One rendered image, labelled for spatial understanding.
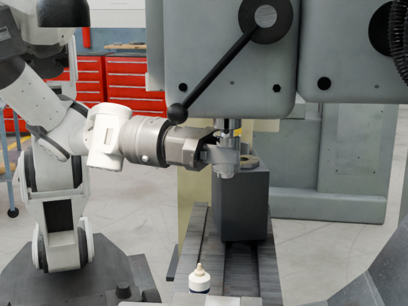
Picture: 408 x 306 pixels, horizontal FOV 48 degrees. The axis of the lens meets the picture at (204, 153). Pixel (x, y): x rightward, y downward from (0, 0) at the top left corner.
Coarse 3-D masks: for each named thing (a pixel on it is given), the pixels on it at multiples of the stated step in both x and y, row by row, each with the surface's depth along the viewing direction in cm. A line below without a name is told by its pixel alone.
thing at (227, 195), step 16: (240, 160) 120; (256, 160) 117; (240, 176) 113; (256, 176) 113; (224, 192) 114; (240, 192) 114; (256, 192) 114; (224, 208) 115; (240, 208) 115; (256, 208) 116; (224, 224) 116; (240, 224) 116; (256, 224) 117; (224, 240) 117
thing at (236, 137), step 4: (216, 132) 77; (236, 132) 77; (216, 136) 75; (220, 136) 75; (224, 136) 75; (228, 136) 75; (232, 136) 75; (236, 136) 75; (240, 136) 76; (216, 140) 75; (220, 140) 75; (224, 140) 75; (228, 140) 74; (232, 140) 75; (236, 140) 75
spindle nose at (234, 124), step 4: (216, 120) 74; (220, 120) 74; (232, 120) 74; (236, 120) 74; (240, 120) 75; (216, 124) 75; (220, 124) 74; (232, 124) 74; (236, 124) 74; (240, 124) 75; (216, 128) 75; (220, 128) 74; (224, 128) 74; (228, 128) 74; (232, 128) 74; (236, 128) 74
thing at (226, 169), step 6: (216, 144) 76; (222, 144) 75; (228, 144) 75; (234, 144) 75; (240, 144) 76; (240, 150) 77; (240, 156) 78; (216, 168) 77; (222, 168) 76; (228, 168) 76; (234, 168) 76
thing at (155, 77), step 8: (152, 0) 70; (160, 0) 69; (152, 8) 70; (160, 8) 70; (152, 16) 70; (160, 16) 70; (152, 24) 71; (160, 24) 70; (152, 32) 71; (160, 32) 71; (152, 40) 71; (160, 40) 71; (152, 48) 72; (160, 48) 71; (152, 56) 72; (160, 56) 72; (152, 64) 72; (160, 64) 72; (152, 72) 73; (160, 72) 73; (152, 80) 73; (160, 80) 73; (152, 88) 73; (160, 88) 73
